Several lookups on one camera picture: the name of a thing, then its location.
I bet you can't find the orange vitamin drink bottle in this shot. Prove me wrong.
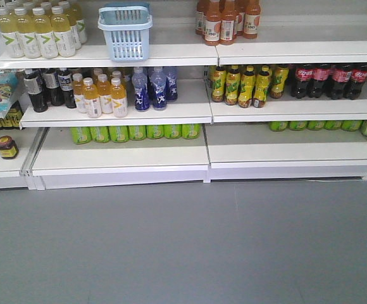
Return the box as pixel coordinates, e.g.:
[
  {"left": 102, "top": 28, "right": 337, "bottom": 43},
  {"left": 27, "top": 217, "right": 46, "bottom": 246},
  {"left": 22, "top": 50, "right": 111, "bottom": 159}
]
[
  {"left": 97, "top": 74, "right": 113, "bottom": 114},
  {"left": 111, "top": 77, "right": 128, "bottom": 118},
  {"left": 72, "top": 73, "right": 87, "bottom": 113},
  {"left": 82, "top": 77, "right": 102, "bottom": 118}
]

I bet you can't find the white metal shelf unit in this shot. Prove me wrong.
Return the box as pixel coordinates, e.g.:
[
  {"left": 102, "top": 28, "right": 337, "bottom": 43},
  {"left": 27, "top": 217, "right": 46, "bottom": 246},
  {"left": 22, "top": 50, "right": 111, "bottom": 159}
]
[{"left": 0, "top": 1, "right": 367, "bottom": 190}]

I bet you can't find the orange C100 juice bottle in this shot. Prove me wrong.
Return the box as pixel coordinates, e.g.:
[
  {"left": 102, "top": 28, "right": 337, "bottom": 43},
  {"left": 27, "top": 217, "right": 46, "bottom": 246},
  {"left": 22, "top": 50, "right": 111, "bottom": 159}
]
[
  {"left": 243, "top": 0, "right": 261, "bottom": 39},
  {"left": 204, "top": 0, "right": 221, "bottom": 46},
  {"left": 220, "top": 0, "right": 237, "bottom": 45}
]

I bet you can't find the yellow lemon tea bottle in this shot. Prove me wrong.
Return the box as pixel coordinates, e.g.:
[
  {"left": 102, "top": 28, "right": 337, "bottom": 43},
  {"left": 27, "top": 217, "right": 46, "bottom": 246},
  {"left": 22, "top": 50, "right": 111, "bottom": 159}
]
[
  {"left": 270, "top": 63, "right": 289, "bottom": 99},
  {"left": 211, "top": 66, "right": 227, "bottom": 103},
  {"left": 238, "top": 65, "right": 256, "bottom": 108},
  {"left": 252, "top": 65, "right": 270, "bottom": 108},
  {"left": 225, "top": 65, "right": 240, "bottom": 106}
]

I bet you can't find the brown sauce jar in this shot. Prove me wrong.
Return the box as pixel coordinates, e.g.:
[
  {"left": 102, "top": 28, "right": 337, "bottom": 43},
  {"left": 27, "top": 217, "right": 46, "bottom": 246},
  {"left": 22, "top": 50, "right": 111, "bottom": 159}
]
[{"left": 0, "top": 135, "right": 18, "bottom": 160}]

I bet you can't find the dark tea bottle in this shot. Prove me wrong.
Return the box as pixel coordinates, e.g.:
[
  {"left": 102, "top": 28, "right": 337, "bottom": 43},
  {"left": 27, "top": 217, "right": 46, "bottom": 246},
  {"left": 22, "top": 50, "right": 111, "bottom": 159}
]
[
  {"left": 43, "top": 68, "right": 65, "bottom": 106},
  {"left": 23, "top": 69, "right": 48, "bottom": 113},
  {"left": 58, "top": 68, "right": 77, "bottom": 108}
]

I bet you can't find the light blue plastic basket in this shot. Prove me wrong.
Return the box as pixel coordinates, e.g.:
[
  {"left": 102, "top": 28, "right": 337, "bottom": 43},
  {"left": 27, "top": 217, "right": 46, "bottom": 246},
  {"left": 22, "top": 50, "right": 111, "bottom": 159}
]
[{"left": 97, "top": 1, "right": 153, "bottom": 62}]

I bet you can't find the pale yellow drink bottle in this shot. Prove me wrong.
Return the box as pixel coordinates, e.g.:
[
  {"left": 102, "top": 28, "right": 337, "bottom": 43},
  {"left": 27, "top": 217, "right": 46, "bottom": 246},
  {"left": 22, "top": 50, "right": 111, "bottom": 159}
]
[
  {"left": 0, "top": 8, "right": 24, "bottom": 58},
  {"left": 15, "top": 8, "right": 41, "bottom": 59},
  {"left": 32, "top": 8, "right": 59, "bottom": 59},
  {"left": 51, "top": 6, "right": 76, "bottom": 57}
]

